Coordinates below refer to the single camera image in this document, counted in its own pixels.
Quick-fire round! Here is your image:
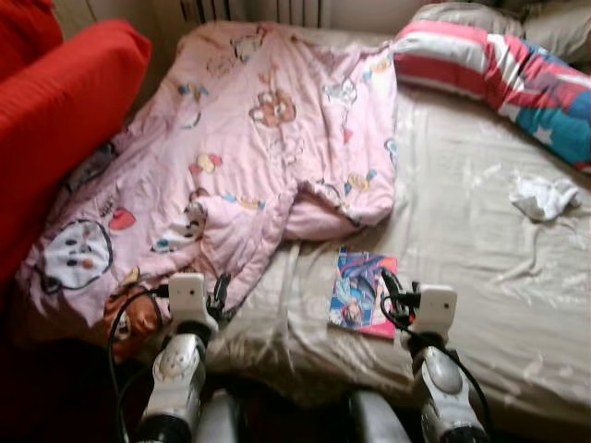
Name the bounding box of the grey floral pillow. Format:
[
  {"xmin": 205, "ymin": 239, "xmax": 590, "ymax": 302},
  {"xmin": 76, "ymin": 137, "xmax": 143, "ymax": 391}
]
[{"xmin": 411, "ymin": 2, "xmax": 527, "ymax": 40}]

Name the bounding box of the red teal striped pillow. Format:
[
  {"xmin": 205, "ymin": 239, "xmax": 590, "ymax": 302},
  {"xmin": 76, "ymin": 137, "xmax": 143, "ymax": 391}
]
[{"xmin": 392, "ymin": 20, "xmax": 591, "ymax": 172}]

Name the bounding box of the beige bed sheet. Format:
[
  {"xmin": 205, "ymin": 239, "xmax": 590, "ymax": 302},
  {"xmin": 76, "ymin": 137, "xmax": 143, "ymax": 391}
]
[{"xmin": 208, "ymin": 26, "xmax": 591, "ymax": 439}]

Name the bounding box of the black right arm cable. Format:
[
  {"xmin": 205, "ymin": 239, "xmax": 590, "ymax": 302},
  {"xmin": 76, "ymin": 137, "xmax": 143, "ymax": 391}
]
[{"xmin": 434, "ymin": 340, "xmax": 493, "ymax": 435}]

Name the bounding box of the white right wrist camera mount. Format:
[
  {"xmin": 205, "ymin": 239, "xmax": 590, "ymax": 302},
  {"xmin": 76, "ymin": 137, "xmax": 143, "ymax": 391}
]
[{"xmin": 414, "ymin": 284, "xmax": 459, "ymax": 335}]

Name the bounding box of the pink cartoon print quilt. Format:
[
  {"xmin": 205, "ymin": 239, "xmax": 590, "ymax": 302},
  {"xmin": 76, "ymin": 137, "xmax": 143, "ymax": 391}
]
[{"xmin": 17, "ymin": 20, "xmax": 400, "ymax": 329}]

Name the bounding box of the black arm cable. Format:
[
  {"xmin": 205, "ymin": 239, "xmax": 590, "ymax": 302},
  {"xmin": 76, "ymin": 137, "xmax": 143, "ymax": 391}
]
[
  {"xmin": 434, "ymin": 340, "xmax": 493, "ymax": 435},
  {"xmin": 107, "ymin": 286, "xmax": 172, "ymax": 443}
]

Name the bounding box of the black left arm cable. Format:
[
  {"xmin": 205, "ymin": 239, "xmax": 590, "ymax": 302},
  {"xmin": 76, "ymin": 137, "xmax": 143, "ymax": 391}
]
[{"xmin": 107, "ymin": 286, "xmax": 172, "ymax": 443}]

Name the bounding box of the brown plush toy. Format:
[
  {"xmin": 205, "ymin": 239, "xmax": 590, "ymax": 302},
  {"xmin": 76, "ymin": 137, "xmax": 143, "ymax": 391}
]
[{"xmin": 102, "ymin": 284, "xmax": 165, "ymax": 363}]

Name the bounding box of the white crumpled cloth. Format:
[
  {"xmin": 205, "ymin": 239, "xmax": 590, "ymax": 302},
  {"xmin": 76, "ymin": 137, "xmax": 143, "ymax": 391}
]
[{"xmin": 510, "ymin": 175, "xmax": 583, "ymax": 222}]

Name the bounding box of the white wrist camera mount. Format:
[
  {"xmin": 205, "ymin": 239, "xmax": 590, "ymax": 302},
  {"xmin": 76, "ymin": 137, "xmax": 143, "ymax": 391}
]
[
  {"xmin": 414, "ymin": 284, "xmax": 459, "ymax": 335},
  {"xmin": 168, "ymin": 272, "xmax": 207, "ymax": 326}
]

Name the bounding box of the silver robot left leg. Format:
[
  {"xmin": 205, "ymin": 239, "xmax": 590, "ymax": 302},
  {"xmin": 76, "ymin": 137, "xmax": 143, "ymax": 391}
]
[{"xmin": 196, "ymin": 389, "xmax": 246, "ymax": 443}]

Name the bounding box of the anime picture book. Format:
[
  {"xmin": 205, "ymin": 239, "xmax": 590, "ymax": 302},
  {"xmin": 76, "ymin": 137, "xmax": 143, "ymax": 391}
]
[{"xmin": 329, "ymin": 247, "xmax": 400, "ymax": 341}]

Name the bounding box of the plain grey pillow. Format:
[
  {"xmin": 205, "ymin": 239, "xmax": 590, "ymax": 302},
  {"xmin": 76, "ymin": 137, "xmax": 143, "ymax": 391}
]
[{"xmin": 522, "ymin": 7, "xmax": 591, "ymax": 66}]

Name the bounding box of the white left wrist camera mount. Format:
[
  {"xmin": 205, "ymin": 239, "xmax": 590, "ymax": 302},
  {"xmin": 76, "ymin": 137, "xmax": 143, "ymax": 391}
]
[{"xmin": 168, "ymin": 272, "xmax": 207, "ymax": 326}]

